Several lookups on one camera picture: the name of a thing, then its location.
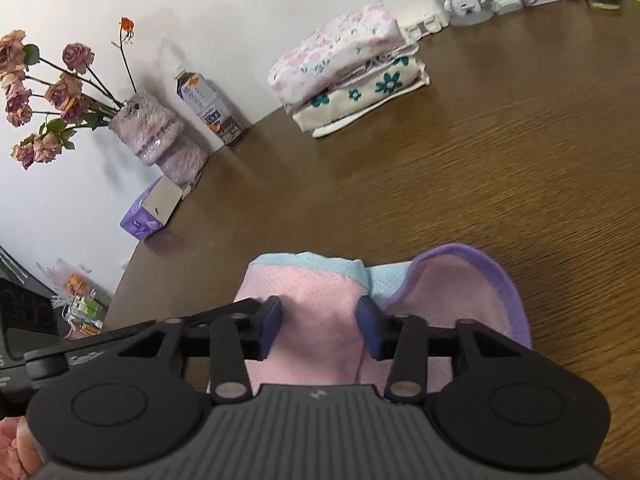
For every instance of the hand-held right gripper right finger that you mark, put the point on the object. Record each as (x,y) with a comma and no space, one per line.
(370,331)

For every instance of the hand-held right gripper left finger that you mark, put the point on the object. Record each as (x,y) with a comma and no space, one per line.
(272,327)

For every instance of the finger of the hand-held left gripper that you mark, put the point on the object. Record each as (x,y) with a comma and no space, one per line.
(210,312)

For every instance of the pink blue mesh top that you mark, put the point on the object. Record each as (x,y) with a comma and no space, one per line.
(320,320)

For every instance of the person's left hand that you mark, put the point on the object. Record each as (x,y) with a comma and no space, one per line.
(29,447)

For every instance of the clear plastic bags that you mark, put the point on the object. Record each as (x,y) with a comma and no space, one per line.
(75,290)

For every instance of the black appliance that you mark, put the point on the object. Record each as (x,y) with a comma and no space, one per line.
(25,305)

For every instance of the purple tissue pack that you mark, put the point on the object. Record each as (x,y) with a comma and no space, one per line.
(150,210)

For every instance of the fuzzy purple vase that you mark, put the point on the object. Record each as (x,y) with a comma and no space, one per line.
(160,137)

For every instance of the tea bottle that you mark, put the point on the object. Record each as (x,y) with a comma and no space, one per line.
(207,105)

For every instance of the cream green-flower folded cloth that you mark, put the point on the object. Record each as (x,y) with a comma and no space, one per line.
(365,95)

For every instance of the dried rose bouquet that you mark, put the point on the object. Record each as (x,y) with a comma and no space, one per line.
(55,100)

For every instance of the pink floral folded cloth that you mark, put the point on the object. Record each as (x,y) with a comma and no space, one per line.
(340,55)

